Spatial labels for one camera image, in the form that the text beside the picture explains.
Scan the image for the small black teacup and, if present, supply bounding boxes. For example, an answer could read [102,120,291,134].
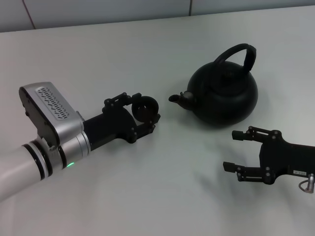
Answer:
[131,95,160,124]

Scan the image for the black round teapot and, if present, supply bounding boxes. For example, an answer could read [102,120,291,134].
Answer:
[168,43,259,130]

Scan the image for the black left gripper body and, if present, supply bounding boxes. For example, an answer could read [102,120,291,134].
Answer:
[83,99,138,150]

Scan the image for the silver right gripper cable plug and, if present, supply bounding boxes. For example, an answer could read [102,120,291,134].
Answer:
[304,173,315,193]

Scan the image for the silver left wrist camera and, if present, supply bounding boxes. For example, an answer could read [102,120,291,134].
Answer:
[19,81,86,149]

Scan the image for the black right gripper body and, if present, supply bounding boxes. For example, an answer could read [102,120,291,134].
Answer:
[259,137,315,185]

